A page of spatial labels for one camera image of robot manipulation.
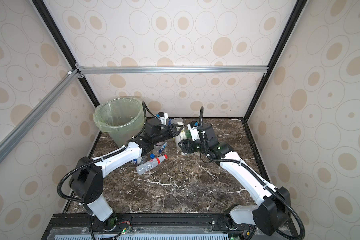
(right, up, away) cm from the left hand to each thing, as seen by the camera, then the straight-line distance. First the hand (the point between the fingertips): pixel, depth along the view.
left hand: (184, 125), depth 78 cm
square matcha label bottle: (-1, -6, 0) cm, 6 cm away
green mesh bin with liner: (-42, +7, +24) cm, 49 cm away
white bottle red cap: (-23, -24, +9) cm, 34 cm away
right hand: (+1, -9, -1) cm, 9 cm away
